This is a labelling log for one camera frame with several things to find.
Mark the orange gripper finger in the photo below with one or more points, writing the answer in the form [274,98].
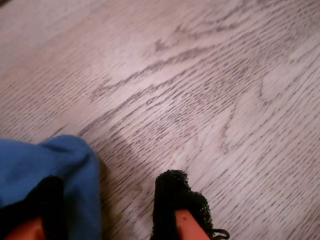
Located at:
[52,207]
[175,195]

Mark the blue printed T-shirt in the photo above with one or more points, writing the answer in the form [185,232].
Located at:
[37,160]

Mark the black twist tie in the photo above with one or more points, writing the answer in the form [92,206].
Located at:
[222,233]

